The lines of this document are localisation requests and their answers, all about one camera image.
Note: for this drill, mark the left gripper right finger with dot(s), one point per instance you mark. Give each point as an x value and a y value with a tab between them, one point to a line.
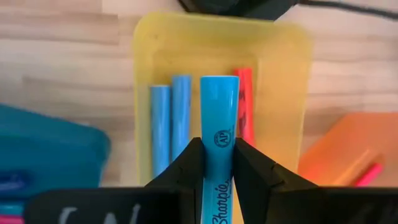
255	174

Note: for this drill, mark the teal plastic bin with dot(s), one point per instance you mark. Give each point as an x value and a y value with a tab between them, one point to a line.
46	146

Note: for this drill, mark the yellow translucent plastic bin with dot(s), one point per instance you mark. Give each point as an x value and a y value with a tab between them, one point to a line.
217	46

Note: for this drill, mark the black desk lamp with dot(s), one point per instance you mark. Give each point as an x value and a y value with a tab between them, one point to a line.
233	7

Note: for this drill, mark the pink highlighter marker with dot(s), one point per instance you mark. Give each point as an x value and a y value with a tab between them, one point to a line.
370	175
11	220
245	93

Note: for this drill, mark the blue highlighter marker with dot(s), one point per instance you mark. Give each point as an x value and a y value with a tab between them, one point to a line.
219	105
182	109
160	124
11	208

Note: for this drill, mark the orange translucent plastic bin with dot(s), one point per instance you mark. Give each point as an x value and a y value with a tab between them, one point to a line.
342	133

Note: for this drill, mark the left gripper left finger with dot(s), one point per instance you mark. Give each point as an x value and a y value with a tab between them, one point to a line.
189	174

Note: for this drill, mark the dark blue marker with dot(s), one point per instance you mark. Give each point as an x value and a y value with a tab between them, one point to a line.
12	182

